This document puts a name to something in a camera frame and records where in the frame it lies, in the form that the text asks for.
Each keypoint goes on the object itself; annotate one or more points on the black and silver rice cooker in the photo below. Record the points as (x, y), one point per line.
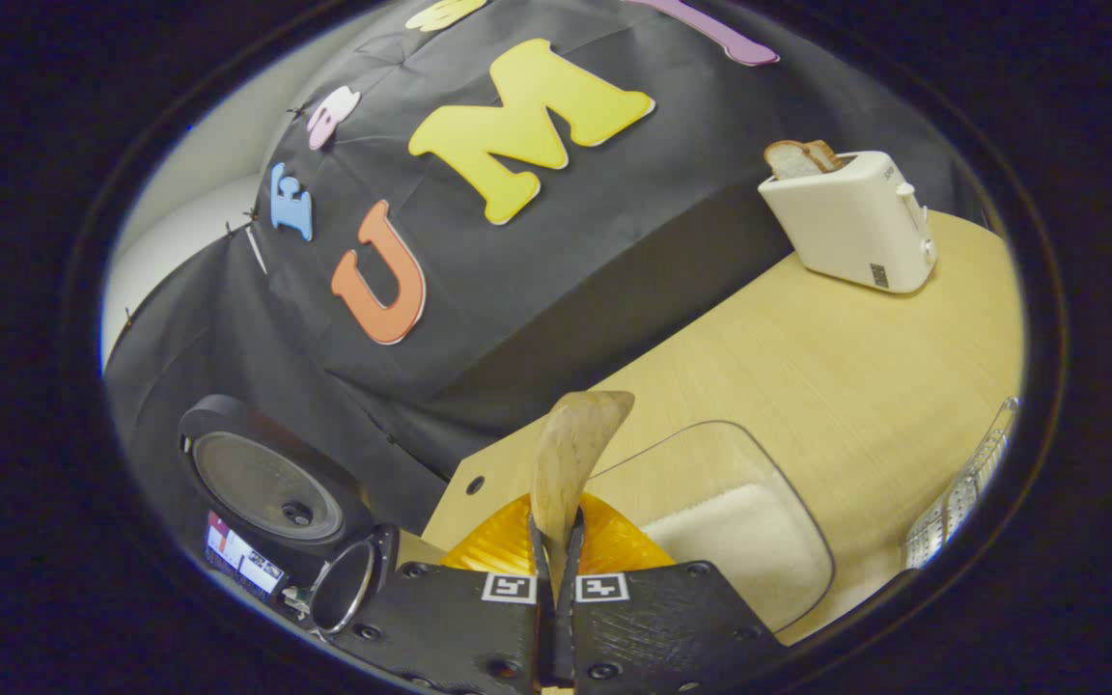
(266, 483)

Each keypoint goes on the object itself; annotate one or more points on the white toaster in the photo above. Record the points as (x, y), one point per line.
(855, 227)

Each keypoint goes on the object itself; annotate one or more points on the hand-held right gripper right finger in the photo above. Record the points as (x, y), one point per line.
(633, 627)

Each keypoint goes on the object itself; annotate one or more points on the black backdrop cloth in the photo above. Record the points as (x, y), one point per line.
(614, 212)

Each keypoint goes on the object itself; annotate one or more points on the computer monitor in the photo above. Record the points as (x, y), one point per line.
(242, 558)

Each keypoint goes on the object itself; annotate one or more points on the wooden spoon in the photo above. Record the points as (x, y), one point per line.
(570, 444)

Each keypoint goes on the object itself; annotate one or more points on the clear plastic container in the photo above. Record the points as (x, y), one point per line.
(691, 463)

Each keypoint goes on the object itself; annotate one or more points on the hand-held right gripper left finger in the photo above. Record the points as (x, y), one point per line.
(517, 627)

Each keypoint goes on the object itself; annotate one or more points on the white bread slice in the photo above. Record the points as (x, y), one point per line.
(788, 162)

